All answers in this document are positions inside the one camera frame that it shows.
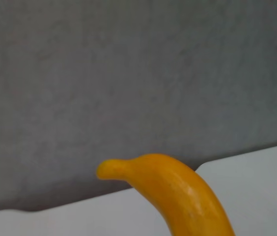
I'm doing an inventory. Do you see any yellow banana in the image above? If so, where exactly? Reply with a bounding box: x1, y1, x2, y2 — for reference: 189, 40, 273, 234
96, 153, 236, 236

